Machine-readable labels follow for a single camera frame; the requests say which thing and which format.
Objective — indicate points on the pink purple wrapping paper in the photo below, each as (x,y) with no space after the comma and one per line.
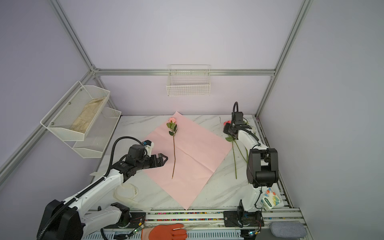
(194,155)

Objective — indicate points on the lower white mesh shelf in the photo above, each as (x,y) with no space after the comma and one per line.
(99,135)

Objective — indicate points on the cream fake rose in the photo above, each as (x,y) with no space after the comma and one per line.
(244,158)

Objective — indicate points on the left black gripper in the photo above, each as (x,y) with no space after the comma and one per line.
(162,162)

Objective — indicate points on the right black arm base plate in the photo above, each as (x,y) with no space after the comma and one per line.
(241,218)

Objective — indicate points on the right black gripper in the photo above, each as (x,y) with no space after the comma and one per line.
(228,132)

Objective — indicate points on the grey cloth pad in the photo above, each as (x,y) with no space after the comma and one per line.
(288,230)

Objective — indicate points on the upper white mesh shelf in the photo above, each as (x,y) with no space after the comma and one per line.
(60,118)

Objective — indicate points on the light pink fake rose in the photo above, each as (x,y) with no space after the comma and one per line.
(173,128)

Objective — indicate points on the beige cloth in shelf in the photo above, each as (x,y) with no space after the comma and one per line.
(83,121)

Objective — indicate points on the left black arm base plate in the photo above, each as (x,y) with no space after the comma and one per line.
(128,219)

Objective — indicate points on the cream ribbon roll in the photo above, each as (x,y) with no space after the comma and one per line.
(126,194)

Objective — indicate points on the white wire wall basket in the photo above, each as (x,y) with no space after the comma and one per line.
(188,80)

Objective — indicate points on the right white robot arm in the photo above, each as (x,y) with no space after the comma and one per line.
(262,170)

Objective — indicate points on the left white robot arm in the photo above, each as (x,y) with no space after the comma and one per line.
(69,219)

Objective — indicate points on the colourful tissue pack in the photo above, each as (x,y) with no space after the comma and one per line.
(271,200)

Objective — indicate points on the white fake rose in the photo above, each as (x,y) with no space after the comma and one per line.
(252,127)

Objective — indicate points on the orange rubber glove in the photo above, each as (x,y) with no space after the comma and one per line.
(165,232)

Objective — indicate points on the deep pink fake rose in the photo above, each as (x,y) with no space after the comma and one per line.
(231,140)

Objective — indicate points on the white mesh shelf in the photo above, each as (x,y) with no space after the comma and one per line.
(60,118)
(99,135)

